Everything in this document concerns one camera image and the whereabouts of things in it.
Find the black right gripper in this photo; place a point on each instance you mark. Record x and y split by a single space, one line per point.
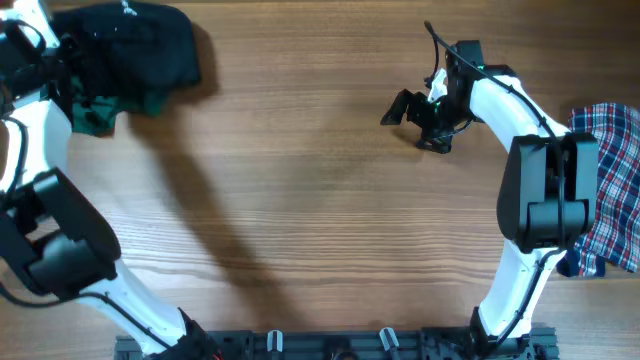
441 142

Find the black garment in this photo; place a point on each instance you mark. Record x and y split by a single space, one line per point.
136 52

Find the green cloth bag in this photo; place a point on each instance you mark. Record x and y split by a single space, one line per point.
96 115

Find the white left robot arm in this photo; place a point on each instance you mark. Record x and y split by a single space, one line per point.
53 239

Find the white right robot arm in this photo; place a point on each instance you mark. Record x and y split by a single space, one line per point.
547 196

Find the plaid checkered cloth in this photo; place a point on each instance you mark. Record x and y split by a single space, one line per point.
614 238

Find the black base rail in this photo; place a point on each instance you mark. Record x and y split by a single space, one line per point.
427 343

